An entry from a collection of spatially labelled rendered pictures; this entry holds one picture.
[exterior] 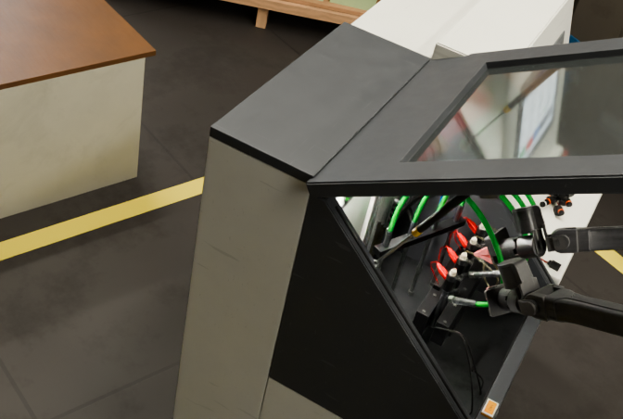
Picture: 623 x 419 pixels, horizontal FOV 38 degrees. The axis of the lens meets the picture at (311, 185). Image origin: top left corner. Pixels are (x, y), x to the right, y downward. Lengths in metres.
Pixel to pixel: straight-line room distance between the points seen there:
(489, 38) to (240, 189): 0.91
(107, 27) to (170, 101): 0.89
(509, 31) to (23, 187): 2.22
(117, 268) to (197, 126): 1.11
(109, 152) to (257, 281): 1.95
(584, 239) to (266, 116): 0.82
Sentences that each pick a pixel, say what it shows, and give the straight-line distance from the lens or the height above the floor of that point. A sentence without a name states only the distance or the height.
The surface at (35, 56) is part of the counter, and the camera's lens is 3.85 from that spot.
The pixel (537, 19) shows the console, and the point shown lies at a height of 1.55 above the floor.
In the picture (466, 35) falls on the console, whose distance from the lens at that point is 2.63.
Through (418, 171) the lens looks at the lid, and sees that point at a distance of 1.90.
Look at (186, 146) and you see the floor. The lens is 4.53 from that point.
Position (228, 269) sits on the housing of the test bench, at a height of 1.10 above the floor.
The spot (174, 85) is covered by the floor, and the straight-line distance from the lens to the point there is 4.96.
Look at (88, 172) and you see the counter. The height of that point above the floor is 0.11.
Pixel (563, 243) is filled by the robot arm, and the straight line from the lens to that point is 2.23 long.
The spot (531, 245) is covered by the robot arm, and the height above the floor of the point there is 1.37.
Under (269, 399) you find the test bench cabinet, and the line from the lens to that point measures 2.57.
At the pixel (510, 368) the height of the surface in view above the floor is 0.95.
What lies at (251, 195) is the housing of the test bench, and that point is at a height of 1.36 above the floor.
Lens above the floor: 2.72
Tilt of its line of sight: 38 degrees down
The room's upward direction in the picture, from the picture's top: 13 degrees clockwise
